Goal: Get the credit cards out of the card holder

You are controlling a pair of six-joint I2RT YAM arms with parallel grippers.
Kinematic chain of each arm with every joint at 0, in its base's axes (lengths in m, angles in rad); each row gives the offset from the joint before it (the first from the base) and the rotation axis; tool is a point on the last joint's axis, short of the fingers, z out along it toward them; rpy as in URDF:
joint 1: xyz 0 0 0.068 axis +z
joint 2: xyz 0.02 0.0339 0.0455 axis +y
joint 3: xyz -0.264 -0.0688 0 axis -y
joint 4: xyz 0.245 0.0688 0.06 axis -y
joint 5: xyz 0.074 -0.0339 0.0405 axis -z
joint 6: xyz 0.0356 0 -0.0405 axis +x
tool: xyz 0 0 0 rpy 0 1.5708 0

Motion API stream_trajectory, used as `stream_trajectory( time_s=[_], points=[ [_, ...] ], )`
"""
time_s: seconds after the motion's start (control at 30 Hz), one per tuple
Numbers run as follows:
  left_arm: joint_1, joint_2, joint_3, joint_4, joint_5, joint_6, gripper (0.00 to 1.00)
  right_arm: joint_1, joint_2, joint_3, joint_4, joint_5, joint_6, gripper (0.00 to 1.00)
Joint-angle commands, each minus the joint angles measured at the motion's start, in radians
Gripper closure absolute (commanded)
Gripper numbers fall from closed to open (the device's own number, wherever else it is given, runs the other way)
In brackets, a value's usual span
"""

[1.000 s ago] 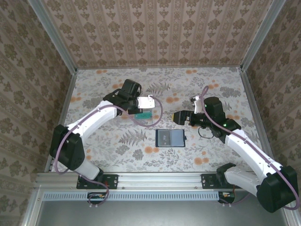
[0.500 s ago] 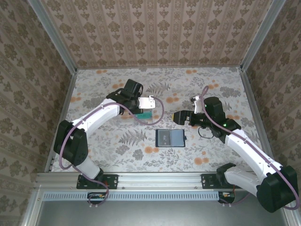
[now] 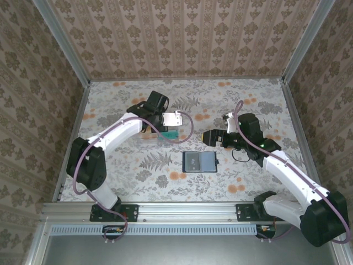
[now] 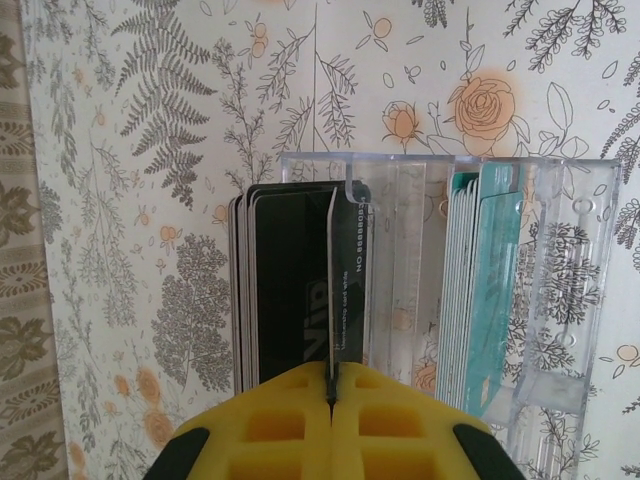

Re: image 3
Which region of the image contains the aluminium frame rail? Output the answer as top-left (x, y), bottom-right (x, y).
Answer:
top-left (52, 81), bottom-right (92, 204)
top-left (280, 79), bottom-right (322, 191)

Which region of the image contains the thin black cable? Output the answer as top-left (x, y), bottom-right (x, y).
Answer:
top-left (231, 147), bottom-right (250, 161)

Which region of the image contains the clear plastic tray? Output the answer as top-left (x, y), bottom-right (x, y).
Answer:
top-left (137, 112), bottom-right (182, 149)

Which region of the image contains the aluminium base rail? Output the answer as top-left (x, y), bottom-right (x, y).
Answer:
top-left (41, 202), bottom-right (304, 224)

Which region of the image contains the slotted white cable duct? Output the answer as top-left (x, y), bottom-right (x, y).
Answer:
top-left (51, 224), bottom-right (256, 236)

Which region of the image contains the grey metal sheet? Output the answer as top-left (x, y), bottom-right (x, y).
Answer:
top-left (41, 234), bottom-right (336, 265)

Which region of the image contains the aluminium corner post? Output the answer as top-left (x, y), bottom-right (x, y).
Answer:
top-left (32, 0), bottom-right (92, 86)
top-left (281, 0), bottom-right (338, 83)

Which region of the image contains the small wired connector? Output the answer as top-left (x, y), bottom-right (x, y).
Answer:
top-left (255, 225), bottom-right (276, 239)
top-left (102, 225), bottom-right (128, 240)

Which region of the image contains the black credit card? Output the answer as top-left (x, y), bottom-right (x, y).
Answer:
top-left (185, 153), bottom-right (201, 172)

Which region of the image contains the blue card holder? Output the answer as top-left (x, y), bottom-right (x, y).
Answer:
top-left (182, 151), bottom-right (220, 174)

